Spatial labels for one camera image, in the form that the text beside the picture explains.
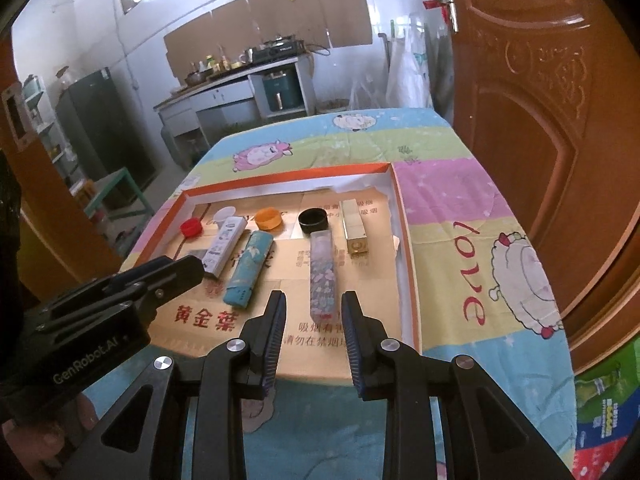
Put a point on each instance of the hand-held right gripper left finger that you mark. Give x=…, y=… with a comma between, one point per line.
x=272, y=345

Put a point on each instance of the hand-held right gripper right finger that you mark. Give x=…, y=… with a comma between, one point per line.
x=352, y=345

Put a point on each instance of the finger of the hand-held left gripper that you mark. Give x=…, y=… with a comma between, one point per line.
x=180, y=272
x=125, y=280

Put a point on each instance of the orange-rimmed cardboard box tray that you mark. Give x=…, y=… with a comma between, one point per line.
x=300, y=320

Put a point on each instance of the red bottle cap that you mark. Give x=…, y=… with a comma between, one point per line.
x=191, y=227

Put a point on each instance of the white patterned lighter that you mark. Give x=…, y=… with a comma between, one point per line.
x=226, y=246

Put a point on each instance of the teal patterned lighter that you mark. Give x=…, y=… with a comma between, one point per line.
x=248, y=270

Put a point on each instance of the floral pattern lighter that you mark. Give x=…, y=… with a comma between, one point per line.
x=322, y=275

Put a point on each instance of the orange plastic bottle cap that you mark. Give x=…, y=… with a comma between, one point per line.
x=268, y=218

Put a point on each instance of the gold metal lighter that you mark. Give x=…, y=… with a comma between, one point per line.
x=355, y=230

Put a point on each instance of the person's left hand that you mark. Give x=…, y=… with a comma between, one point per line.
x=55, y=430

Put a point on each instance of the white bottle cap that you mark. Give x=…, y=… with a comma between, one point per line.
x=226, y=212

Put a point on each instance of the green metal stool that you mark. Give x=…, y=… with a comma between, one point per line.
x=117, y=195

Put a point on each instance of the brown wooden door with latch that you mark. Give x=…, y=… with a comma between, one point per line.
x=45, y=200

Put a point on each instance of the black bottle cap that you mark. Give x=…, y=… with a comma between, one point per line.
x=313, y=221

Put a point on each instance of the dark grey refrigerator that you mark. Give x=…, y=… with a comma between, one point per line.
x=110, y=125

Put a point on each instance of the grey kitchen desk cabinet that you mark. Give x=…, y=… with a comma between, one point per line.
x=225, y=105

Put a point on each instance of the storage shelf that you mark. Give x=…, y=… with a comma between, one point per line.
x=45, y=125

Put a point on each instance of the metal wok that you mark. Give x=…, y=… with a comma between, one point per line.
x=196, y=78

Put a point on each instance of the green air fryer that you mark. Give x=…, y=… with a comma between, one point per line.
x=278, y=91

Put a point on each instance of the black gas stove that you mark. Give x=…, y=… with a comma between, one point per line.
x=277, y=50

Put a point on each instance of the green printed carton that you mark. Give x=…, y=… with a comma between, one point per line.
x=607, y=420

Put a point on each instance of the hanging plastic bags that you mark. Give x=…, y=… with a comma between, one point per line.
x=415, y=70

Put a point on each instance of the cardboard sheets on wall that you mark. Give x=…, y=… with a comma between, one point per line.
x=280, y=20

